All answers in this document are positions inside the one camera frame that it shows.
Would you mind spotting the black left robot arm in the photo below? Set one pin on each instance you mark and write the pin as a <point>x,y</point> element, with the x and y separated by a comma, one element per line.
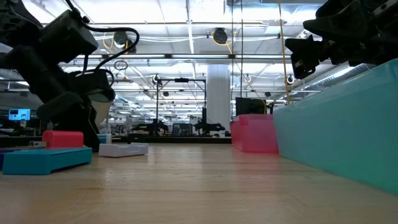
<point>18,25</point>

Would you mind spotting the black background rig frame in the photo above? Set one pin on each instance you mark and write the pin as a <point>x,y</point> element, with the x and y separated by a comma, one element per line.
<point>182,80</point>

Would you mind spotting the silver ventilation duct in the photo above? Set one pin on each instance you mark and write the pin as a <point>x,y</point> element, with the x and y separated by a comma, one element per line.
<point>342,77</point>

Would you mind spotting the white building column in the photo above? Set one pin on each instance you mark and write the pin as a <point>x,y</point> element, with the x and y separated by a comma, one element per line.
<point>218,99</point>

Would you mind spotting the black background robot arm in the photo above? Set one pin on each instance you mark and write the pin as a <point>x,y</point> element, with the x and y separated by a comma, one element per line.
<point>205,126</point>
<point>152,127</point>

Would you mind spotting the monitor with blue screen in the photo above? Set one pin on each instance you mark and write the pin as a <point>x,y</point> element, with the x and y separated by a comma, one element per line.
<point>19,114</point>

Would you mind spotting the small black ceiling reel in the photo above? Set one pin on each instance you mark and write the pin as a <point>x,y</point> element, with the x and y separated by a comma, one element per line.
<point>156,79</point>
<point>290,81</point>

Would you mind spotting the long ceiling light strip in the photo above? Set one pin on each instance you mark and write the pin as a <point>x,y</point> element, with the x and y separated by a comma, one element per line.
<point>199,56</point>

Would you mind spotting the teal box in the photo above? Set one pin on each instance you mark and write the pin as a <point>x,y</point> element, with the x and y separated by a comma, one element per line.
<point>43,161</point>

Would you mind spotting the black left wrist camera housing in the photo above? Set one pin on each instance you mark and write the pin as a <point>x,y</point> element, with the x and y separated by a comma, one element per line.
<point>93,85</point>

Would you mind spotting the white case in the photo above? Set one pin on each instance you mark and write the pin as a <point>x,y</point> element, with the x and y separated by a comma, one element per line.
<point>122,150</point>

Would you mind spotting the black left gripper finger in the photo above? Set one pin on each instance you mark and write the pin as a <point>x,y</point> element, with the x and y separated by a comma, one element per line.
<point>91,130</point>
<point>70,125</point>

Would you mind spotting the red rounded box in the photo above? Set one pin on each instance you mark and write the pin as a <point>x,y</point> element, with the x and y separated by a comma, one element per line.
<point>62,139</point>

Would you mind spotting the black aluminium table frame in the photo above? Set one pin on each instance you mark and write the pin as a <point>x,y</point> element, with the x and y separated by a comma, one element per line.
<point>192,140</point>

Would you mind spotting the small black box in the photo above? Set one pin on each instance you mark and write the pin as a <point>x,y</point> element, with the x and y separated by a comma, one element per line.
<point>136,138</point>

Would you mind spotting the black monitor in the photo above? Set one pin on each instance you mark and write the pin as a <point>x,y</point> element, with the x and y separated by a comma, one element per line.
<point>248,107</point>

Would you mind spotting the white cylindrical cup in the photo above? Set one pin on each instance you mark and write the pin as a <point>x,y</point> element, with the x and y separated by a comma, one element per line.
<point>101,113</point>

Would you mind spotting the red translucent plastic bin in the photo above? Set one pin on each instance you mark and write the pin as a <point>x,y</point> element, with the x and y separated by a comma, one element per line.
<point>255,133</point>

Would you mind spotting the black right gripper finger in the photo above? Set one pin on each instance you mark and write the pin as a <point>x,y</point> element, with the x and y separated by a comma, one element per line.
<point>304,56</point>
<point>339,25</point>

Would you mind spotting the white and teal tape roll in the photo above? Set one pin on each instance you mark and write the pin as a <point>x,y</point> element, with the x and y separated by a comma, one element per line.
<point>104,138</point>

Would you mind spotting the teal translucent plastic bin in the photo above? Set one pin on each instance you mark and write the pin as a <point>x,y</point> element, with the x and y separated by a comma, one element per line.
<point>342,130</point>

